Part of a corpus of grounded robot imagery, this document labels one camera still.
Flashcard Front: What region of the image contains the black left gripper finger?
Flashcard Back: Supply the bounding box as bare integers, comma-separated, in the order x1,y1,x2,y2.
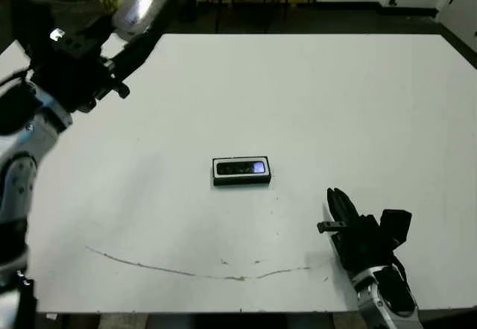
107,32,167,84

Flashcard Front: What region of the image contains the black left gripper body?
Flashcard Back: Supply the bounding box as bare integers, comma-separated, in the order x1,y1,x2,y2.
32,33,130,114

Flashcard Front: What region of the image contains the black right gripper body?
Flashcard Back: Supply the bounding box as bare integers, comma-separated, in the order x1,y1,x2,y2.
317,216,399,275

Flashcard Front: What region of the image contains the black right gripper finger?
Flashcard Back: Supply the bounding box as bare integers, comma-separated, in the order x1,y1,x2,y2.
326,187,348,223
334,187,362,223

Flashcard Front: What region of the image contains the black box base white insert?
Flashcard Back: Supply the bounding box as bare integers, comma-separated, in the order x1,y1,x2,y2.
212,154,273,188

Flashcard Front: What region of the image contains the white door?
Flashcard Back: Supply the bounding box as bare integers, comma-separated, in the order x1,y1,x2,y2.
437,0,477,50

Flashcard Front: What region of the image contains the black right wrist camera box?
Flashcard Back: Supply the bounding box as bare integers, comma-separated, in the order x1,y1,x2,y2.
379,208,413,248

